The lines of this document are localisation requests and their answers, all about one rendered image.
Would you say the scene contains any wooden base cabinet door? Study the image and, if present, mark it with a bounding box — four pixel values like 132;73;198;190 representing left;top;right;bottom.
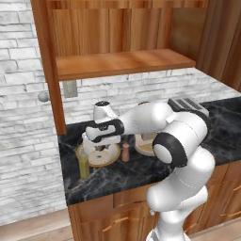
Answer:
79;202;159;241

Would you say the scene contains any wooden door handle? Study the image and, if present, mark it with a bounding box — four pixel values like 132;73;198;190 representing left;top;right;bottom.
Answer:
101;216;130;233

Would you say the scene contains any yellow oil bottle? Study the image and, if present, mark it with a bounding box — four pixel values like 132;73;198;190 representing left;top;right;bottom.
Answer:
78;145;91;181

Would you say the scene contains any silver toaster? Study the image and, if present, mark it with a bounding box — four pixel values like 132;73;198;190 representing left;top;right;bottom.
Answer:
167;97;211;120

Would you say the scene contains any open wooden cabinet door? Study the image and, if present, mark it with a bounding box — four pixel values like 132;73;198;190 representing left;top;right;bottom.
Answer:
30;0;68;137

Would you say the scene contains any tall wooden cabinet panel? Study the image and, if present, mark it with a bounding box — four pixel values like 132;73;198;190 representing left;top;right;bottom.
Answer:
195;0;241;92

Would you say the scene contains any grey round door knob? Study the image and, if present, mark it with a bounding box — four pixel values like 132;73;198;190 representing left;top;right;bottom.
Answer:
38;91;50;104

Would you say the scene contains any wooden base cabinet run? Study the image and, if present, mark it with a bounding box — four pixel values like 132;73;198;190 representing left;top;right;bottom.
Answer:
183;160;241;236

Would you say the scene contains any grey wall outlet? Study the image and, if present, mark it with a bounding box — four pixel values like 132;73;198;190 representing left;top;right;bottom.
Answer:
62;80;79;99

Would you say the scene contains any wide wooden drawer front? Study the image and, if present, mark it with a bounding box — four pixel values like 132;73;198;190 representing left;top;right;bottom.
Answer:
68;194;115;224

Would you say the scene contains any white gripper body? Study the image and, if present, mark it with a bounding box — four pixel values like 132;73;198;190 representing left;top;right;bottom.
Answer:
81;133;122;154

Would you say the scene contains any white glazed donut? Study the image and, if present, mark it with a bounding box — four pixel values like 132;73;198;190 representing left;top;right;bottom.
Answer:
88;150;112;166

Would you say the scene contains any yellow rimmed plate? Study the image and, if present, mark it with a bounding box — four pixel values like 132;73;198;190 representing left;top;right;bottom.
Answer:
75;142;122;169

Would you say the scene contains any brown shaker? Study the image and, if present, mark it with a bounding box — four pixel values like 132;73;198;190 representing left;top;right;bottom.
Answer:
121;142;131;164

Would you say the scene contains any narrow wooden drawer front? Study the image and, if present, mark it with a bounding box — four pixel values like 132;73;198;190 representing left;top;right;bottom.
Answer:
112;184;153;209

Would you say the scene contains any open wooden wall cabinet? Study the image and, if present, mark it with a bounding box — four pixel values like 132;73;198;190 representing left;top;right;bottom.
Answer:
46;0;209;82

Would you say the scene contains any white mixing bowl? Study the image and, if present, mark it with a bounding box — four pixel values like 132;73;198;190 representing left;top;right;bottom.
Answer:
134;132;161;157

